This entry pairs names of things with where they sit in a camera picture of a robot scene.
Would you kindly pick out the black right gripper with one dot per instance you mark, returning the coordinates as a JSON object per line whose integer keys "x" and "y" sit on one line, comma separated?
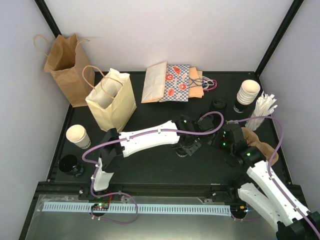
{"x": 216, "y": 143}

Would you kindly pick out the black frame post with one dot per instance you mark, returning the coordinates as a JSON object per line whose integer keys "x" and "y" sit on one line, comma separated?
{"x": 46, "y": 13}
{"x": 283, "y": 27}

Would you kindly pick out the tall black lid stack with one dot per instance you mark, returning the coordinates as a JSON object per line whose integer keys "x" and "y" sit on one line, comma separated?
{"x": 219, "y": 105}

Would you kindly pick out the standing brown paper bag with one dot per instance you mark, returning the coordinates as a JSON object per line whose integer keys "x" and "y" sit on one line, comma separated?
{"x": 66, "y": 62}

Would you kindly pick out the blue checkered paper bag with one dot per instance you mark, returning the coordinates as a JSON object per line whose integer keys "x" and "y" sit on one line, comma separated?
{"x": 176, "y": 88}

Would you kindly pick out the light blue slotted cable duct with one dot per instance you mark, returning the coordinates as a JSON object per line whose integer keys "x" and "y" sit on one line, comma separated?
{"x": 122, "y": 208}

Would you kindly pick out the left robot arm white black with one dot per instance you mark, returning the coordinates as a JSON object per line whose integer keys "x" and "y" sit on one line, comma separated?
{"x": 111, "y": 156}

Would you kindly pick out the small circuit board with LEDs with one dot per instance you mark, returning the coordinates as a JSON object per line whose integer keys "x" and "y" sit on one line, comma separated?
{"x": 100, "y": 207}

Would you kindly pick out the brown flat paper bag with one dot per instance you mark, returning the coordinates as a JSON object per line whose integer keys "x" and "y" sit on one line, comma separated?
{"x": 195, "y": 89}

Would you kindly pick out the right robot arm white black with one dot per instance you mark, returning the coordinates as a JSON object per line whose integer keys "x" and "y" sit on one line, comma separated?
{"x": 273, "y": 201}

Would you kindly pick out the black right frame post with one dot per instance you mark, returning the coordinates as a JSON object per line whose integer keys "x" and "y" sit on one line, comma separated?
{"x": 283, "y": 27}

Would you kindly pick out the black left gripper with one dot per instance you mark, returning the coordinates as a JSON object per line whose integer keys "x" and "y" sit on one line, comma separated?
{"x": 190, "y": 151}

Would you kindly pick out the black left frame post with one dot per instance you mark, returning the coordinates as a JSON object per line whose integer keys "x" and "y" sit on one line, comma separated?
{"x": 46, "y": 13}

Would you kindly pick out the glass of wrapped stirrers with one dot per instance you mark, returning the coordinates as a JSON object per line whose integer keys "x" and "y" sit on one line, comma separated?
{"x": 264, "y": 106}

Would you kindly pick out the white flat paper bag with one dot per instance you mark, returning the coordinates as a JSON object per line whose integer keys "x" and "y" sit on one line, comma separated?
{"x": 154, "y": 83}

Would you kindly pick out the stack of white paper cups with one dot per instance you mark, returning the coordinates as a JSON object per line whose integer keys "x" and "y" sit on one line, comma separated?
{"x": 247, "y": 93}

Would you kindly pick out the cream paper bag with handles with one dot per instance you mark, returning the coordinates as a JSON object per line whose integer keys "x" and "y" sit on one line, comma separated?
{"x": 112, "y": 101}

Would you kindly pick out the left stack of paper cups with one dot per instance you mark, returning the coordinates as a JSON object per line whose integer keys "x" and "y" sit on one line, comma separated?
{"x": 77, "y": 135}

